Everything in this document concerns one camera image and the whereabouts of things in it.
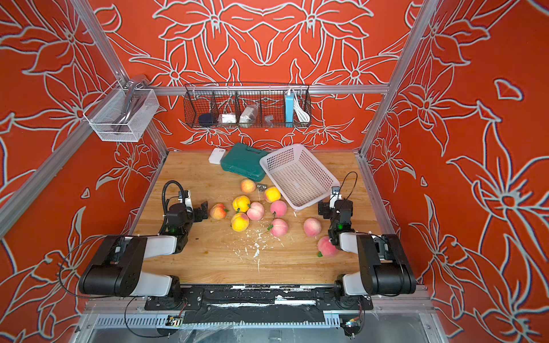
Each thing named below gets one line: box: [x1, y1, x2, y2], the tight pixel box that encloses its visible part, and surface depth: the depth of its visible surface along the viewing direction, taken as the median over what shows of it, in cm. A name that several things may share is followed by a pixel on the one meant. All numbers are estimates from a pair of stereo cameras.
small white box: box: [208, 147, 226, 166], surface depth 117 cm
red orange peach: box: [209, 202, 229, 221], surface depth 92 cm
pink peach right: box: [303, 217, 322, 238], surface depth 87 cm
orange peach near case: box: [240, 178, 257, 194], surface depth 102 cm
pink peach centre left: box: [246, 201, 266, 221], surface depth 92 cm
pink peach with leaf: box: [270, 217, 289, 238], surface depth 87 cm
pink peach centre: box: [270, 200, 288, 218], surface depth 93 cm
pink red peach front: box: [317, 236, 339, 258], surface depth 82 cm
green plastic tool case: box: [220, 142, 269, 183], surface depth 113 cm
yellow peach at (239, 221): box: [230, 212, 250, 233], surface depth 89 cm
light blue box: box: [285, 92, 294, 128], surface depth 90 cm
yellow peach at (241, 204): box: [232, 195, 251, 213], surface depth 94 cm
